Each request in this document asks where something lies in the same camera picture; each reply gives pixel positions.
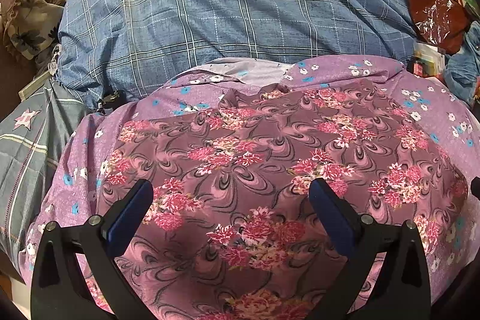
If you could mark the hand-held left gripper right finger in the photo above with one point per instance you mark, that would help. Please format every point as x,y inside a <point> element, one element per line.
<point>330,215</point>

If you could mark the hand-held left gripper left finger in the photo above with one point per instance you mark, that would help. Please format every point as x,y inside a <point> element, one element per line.
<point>127,215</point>

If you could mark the pink floral garment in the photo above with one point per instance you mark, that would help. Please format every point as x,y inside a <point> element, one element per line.
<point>243,173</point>

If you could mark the grey star-patterned cloth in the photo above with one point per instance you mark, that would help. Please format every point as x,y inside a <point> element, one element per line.
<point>30,155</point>

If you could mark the black clip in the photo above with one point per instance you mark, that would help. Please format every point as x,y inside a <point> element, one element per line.
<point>112,98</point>

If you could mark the purple floral bedsheet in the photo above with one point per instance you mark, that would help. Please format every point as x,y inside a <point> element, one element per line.
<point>337,72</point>

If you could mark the colourful carton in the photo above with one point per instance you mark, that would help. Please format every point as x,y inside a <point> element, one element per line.
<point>427,61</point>

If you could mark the blue denim cloth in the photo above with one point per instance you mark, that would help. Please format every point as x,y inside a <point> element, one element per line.
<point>465,68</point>

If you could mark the blue checked quilt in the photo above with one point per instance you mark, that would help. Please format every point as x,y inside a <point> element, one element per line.
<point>225,23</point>

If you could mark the brown leaf-print cloth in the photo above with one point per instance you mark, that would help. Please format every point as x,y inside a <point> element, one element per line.
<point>30,16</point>

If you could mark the red plastic bag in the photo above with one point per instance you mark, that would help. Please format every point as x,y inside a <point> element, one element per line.
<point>435,16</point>

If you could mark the brown wooden bed frame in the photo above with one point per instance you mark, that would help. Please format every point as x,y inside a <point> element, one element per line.
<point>11,80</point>

